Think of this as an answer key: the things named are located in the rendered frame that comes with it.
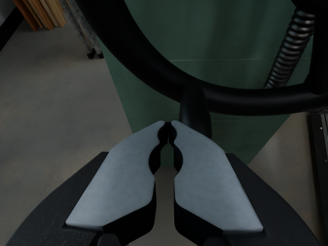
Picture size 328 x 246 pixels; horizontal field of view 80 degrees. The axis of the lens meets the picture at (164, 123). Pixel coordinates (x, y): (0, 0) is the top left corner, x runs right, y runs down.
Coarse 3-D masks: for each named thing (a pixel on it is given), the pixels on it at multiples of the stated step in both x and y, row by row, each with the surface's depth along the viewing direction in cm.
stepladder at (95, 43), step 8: (64, 0) 103; (72, 0) 101; (64, 8) 105; (72, 8) 104; (72, 16) 109; (80, 16) 107; (72, 24) 112; (88, 24) 114; (80, 32) 117; (88, 32) 115; (96, 40) 122; (88, 48) 125; (96, 48) 124; (88, 56) 128
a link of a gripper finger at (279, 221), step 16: (240, 160) 9; (240, 176) 8; (256, 176) 8; (256, 192) 7; (272, 192) 7; (256, 208) 7; (272, 208) 7; (288, 208) 7; (272, 224) 6; (288, 224) 6; (304, 224) 6; (224, 240) 6; (240, 240) 6; (256, 240) 6; (272, 240) 6; (288, 240) 6; (304, 240) 6
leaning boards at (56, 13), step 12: (24, 0) 136; (36, 0) 135; (48, 0) 136; (24, 12) 140; (36, 12) 143; (48, 12) 144; (60, 12) 148; (36, 24) 151; (48, 24) 147; (60, 24) 150
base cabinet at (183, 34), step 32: (128, 0) 29; (160, 0) 29; (192, 0) 29; (224, 0) 29; (256, 0) 28; (288, 0) 28; (160, 32) 33; (192, 32) 33; (224, 32) 33; (256, 32) 32; (192, 64) 38; (224, 64) 38; (256, 64) 38; (128, 96) 47; (160, 96) 47; (224, 128) 58; (256, 128) 57
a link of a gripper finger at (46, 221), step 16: (96, 160) 9; (80, 176) 8; (64, 192) 7; (80, 192) 7; (48, 208) 7; (64, 208) 7; (32, 224) 6; (48, 224) 6; (64, 224) 6; (16, 240) 6; (32, 240) 6; (48, 240) 6; (64, 240) 6; (80, 240) 6; (96, 240) 6
